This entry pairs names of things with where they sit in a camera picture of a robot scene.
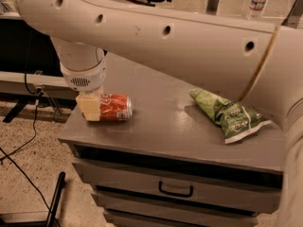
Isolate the black drawer handle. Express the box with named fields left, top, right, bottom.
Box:
left=158, top=181, right=194, bottom=198

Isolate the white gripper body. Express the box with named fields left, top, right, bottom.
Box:
left=61, top=59, right=106, bottom=92

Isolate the black floor stand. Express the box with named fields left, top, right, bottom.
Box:
left=0, top=171, right=67, bottom=227

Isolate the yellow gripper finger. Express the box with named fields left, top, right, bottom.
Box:
left=76, top=92, right=100, bottom=121

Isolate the metal bracket right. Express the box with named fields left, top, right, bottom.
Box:
left=282, top=0, right=303, bottom=28

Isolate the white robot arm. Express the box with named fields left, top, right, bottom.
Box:
left=13, top=0, right=303, bottom=227

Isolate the green chip bag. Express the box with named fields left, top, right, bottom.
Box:
left=188, top=88, right=271, bottom=144

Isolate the clear plastic water bottle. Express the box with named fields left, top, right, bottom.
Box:
left=246, top=0, right=267, bottom=20

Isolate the grey drawer cabinet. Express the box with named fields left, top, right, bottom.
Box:
left=59, top=55, right=284, bottom=227

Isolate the red coke can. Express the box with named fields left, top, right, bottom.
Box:
left=100, top=94, right=133, bottom=121

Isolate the black power cable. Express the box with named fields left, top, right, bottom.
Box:
left=0, top=71, right=51, bottom=213

